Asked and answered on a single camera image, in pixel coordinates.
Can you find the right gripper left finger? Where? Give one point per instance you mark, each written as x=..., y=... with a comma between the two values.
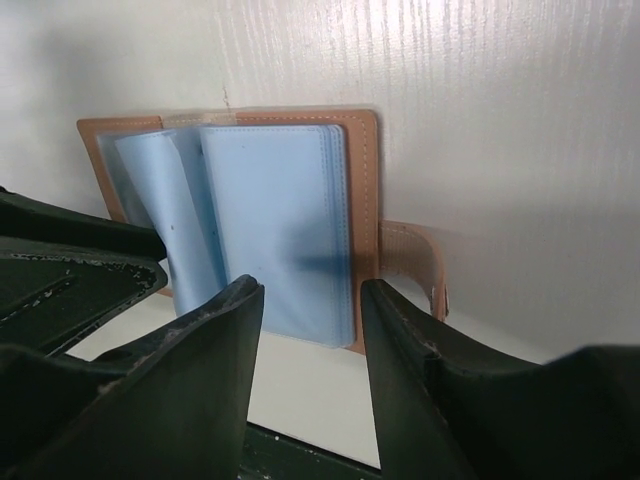
x=172, y=404

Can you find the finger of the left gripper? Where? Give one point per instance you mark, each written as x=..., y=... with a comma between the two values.
x=53, y=296
x=26, y=218

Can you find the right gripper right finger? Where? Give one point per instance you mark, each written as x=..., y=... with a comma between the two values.
x=449, y=407

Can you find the tan leather card holder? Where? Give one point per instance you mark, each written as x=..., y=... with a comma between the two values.
x=290, y=197

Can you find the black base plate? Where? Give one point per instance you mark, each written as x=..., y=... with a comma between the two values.
x=271, y=455

